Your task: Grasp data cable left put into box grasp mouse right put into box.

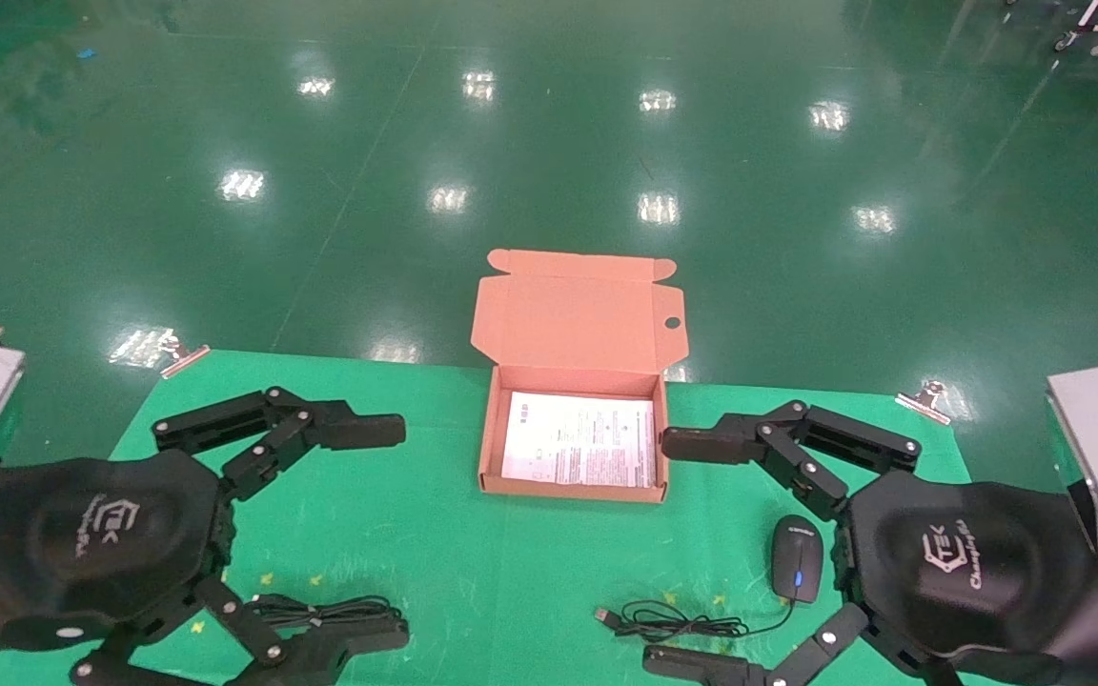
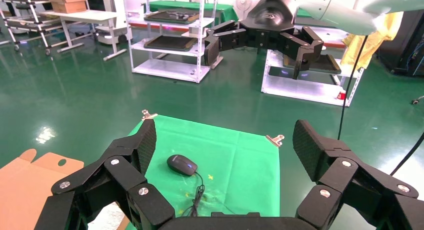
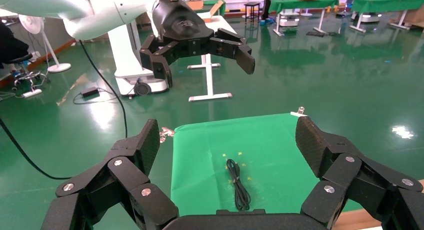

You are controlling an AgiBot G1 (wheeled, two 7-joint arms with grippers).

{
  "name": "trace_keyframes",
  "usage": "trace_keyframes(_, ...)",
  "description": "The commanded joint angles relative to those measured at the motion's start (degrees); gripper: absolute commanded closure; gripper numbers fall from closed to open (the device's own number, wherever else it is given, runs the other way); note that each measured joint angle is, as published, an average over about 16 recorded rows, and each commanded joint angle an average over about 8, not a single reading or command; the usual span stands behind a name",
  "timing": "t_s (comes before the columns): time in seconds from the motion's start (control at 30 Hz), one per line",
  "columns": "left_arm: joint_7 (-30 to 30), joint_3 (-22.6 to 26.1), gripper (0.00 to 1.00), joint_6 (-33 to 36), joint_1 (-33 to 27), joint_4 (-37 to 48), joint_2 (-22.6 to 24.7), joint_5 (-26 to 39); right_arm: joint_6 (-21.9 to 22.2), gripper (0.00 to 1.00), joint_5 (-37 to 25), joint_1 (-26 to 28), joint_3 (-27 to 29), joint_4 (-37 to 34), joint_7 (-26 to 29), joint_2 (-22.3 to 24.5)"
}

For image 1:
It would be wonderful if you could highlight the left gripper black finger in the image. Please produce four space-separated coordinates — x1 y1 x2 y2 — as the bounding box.
71 575 412 686
152 386 407 503

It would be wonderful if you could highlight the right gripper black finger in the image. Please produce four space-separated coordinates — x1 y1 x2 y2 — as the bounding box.
661 399 923 522
642 605 950 686

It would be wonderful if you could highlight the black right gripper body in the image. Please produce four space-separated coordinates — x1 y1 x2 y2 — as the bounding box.
835 472 1098 686

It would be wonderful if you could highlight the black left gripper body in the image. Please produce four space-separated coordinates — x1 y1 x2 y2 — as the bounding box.
0 453 231 658

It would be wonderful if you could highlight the black data cable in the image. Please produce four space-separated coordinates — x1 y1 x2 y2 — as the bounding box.
246 595 407 632

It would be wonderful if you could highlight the black wired computer mouse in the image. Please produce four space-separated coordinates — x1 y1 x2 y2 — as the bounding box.
593 514 825 641

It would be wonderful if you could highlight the open brown cardboard box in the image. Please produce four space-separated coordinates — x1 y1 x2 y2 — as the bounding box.
469 249 690 504

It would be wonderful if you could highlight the green table mat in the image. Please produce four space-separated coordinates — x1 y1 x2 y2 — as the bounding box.
0 348 1055 686

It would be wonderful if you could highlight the metal binder clip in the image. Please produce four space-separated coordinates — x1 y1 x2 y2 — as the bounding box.
895 379 952 425
160 331 212 380

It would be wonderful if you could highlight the white printed manual sheet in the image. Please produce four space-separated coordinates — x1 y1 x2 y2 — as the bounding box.
501 391 657 489

